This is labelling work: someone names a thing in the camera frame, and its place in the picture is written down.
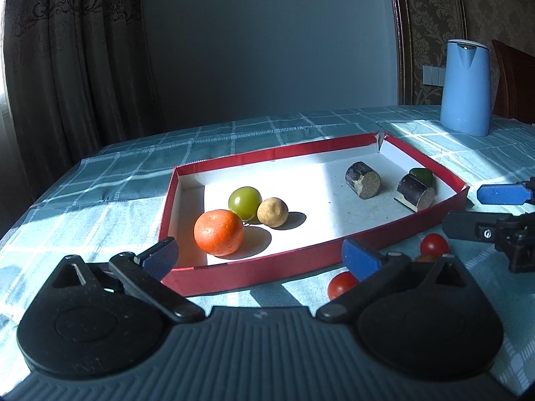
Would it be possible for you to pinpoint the red cherry tomato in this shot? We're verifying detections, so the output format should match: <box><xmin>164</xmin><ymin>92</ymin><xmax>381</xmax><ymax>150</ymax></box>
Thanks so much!
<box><xmin>327</xmin><ymin>272</ymin><xmax>359</xmax><ymax>300</ymax></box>
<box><xmin>420</xmin><ymin>233</ymin><xmax>450</xmax><ymax>256</ymax></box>

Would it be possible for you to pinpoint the green tomato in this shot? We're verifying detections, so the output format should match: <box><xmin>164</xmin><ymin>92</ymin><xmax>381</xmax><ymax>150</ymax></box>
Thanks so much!
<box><xmin>228</xmin><ymin>186</ymin><xmax>262</xmax><ymax>222</ymax></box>

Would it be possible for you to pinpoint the dark wooden chair back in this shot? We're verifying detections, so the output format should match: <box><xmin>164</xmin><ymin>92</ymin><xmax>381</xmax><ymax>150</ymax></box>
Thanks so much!
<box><xmin>493</xmin><ymin>40</ymin><xmax>535</xmax><ymax>124</ymax></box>

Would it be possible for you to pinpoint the blue kettle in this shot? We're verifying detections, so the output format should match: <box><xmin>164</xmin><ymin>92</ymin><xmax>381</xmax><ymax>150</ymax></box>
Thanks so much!
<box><xmin>440</xmin><ymin>39</ymin><xmax>492</xmax><ymax>137</ymax></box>

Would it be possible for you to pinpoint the small tan longan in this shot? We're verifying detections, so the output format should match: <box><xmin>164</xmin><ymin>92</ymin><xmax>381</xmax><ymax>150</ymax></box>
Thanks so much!
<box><xmin>256</xmin><ymin>197</ymin><xmax>289</xmax><ymax>228</ymax></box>

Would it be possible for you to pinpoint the brown patterned curtain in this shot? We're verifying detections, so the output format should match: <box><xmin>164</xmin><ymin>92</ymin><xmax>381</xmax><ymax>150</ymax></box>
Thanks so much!
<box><xmin>4</xmin><ymin>0</ymin><xmax>163</xmax><ymax>196</ymax></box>

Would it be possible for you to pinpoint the orange tangerine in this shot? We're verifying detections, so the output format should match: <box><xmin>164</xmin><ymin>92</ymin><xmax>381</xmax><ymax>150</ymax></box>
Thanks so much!
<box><xmin>193</xmin><ymin>209</ymin><xmax>245</xmax><ymax>256</ymax></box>

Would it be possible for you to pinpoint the green cucumber piece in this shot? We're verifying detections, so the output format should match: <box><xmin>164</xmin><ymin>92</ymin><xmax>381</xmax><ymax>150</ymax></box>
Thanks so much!
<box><xmin>409</xmin><ymin>167</ymin><xmax>435</xmax><ymax>189</ymax></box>

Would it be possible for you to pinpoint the teal plaid tablecloth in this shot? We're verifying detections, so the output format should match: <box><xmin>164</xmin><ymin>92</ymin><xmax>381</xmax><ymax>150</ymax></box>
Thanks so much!
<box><xmin>1</xmin><ymin>105</ymin><xmax>534</xmax><ymax>395</ymax></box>

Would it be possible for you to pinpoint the brown kiwi fruit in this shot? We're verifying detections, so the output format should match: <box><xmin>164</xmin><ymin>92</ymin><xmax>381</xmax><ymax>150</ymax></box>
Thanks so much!
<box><xmin>413</xmin><ymin>254</ymin><xmax>441</xmax><ymax>263</ymax></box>

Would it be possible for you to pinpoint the red shallow cardboard box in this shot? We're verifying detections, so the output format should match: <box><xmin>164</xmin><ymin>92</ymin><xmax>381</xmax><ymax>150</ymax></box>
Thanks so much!
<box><xmin>159</xmin><ymin>133</ymin><xmax>468</xmax><ymax>296</ymax></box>

